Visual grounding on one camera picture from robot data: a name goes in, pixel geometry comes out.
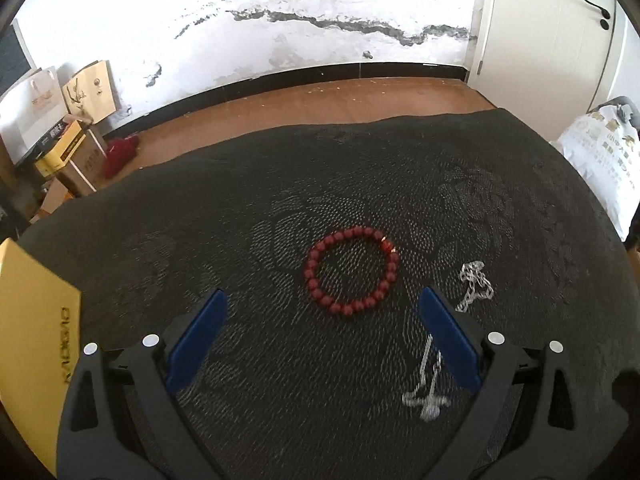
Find white printed plastic bag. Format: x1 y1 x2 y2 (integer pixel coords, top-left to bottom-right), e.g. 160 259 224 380
550 100 640 241

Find silver chain necklace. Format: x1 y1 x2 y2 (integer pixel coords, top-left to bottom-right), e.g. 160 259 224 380
402 260 496 423

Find dark patterned blanket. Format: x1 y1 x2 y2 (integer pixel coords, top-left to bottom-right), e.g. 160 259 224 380
15 106 640 480

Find white paper bag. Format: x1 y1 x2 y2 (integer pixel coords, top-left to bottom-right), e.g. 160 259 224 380
0 66 68 166

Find red bead bracelet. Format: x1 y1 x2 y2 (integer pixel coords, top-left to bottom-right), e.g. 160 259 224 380
304 226 401 317

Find yellow cardboard box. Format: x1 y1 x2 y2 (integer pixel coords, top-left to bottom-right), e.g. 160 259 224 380
0 237 84 476

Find brown cardboard box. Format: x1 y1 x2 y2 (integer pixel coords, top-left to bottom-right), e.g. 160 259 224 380
55 130 108 196

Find grey chair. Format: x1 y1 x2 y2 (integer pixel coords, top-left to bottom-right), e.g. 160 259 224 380
607 96 640 122

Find yellow and black box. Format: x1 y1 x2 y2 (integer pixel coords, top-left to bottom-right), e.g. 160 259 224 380
32 120 96 178

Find black door handle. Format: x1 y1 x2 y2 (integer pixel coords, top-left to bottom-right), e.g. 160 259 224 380
582 0 614 31

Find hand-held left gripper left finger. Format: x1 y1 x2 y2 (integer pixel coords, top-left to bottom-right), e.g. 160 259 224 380
56 289 229 480

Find white framed grey board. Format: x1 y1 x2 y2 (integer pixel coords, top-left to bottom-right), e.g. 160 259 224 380
0 19 38 103

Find white door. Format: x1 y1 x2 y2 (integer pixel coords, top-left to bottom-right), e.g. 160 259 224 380
467 0 640 126

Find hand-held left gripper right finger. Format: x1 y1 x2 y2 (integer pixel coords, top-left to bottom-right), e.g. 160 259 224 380
419 286 589 480

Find red cloth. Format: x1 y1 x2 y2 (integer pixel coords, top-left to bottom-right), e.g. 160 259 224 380
102 135 141 179

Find brown paper bag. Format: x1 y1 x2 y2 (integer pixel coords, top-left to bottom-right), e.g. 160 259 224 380
61 60 118 123

